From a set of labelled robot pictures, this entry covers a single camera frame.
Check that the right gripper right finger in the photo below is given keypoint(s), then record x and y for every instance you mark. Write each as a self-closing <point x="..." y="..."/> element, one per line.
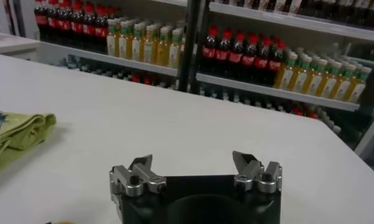
<point x="260" y="178"/>

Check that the red cap cola bottle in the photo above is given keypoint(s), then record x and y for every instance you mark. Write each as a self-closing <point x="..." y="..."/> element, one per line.
<point x="274" y="64"/>
<point x="89" y="29"/>
<point x="77" y="26"/>
<point x="41" y="19"/>
<point x="235" y="57"/>
<point x="65" y="24"/>
<point x="261" y="62"/>
<point x="222" y="54"/>
<point x="53" y="22"/>
<point x="209" y="52"/>
<point x="100" y="32"/>
<point x="248" y="60"/>

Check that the drinks display shelf rack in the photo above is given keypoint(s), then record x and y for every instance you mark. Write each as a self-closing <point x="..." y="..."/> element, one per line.
<point x="191" y="45"/>

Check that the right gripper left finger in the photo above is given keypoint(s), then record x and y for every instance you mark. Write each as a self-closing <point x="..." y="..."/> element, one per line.
<point x="135" y="179"/>

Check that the yellow-green t-shirt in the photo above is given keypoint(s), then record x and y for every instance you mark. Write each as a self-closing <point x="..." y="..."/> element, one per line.
<point x="19" y="134"/>

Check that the white side table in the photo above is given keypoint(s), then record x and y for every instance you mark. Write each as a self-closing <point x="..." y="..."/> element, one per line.
<point x="10" y="42"/>

